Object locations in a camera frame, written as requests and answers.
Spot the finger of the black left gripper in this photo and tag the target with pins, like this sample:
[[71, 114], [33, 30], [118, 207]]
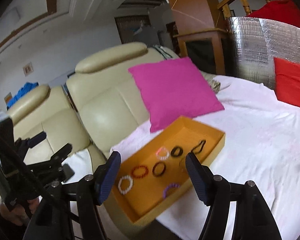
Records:
[[23, 145], [54, 167]]

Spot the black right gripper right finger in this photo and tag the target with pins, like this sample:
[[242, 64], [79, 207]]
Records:
[[253, 217]]

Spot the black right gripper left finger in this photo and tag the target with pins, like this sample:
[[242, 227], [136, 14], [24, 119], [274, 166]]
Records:
[[63, 203]]

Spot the thick black hair scrunchie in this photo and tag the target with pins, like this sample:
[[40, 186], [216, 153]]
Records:
[[177, 151]]

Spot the person left hand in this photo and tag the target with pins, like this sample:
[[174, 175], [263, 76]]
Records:
[[18, 215]]

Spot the blue clothes pile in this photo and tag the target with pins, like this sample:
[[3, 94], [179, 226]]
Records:
[[21, 92]]

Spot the cream leather sofa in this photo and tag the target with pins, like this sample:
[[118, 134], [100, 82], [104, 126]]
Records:
[[99, 106]]

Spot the orange cardboard tray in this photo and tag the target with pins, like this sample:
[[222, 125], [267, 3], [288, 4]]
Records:
[[150, 180]]

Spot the patterned silver fabric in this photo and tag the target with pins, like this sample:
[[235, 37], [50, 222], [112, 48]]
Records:
[[215, 85]]

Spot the magenta cushion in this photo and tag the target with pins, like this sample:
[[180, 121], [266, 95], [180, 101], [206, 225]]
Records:
[[173, 88]]

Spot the silver foil insulation panel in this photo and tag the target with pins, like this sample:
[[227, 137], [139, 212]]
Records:
[[256, 42]]

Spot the wooden cabinet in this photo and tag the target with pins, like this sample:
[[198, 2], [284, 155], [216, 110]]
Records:
[[201, 33]]

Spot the large red cushion behind panel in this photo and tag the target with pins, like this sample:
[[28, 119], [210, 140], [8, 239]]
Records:
[[285, 11]]

